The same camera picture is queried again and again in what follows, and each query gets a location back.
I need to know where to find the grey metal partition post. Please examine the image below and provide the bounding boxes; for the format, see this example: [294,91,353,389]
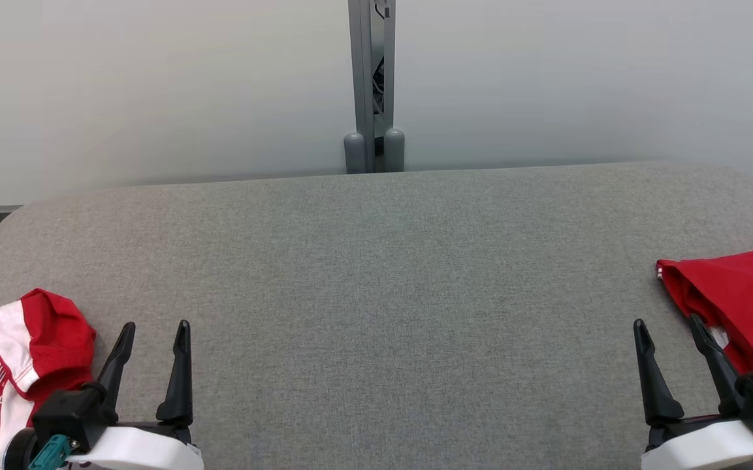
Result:
[348,0,396,174]

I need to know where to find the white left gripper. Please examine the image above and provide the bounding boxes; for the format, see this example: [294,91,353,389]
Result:
[66,319,204,470]

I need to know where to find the grey cylinder post foot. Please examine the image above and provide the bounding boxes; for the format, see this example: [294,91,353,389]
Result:
[384,127,406,173]
[344,132,368,175]

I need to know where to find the red sleeveless jersey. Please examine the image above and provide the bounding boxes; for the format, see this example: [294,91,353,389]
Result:
[656,246,753,381]

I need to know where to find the left camera cable teal plug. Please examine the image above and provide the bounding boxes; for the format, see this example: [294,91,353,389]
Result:
[27,434,73,470]

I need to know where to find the red shorts white stripe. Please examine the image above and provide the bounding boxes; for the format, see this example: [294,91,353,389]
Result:
[0,289,97,467]

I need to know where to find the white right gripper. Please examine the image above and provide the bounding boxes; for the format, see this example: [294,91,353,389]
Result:
[633,314,753,470]

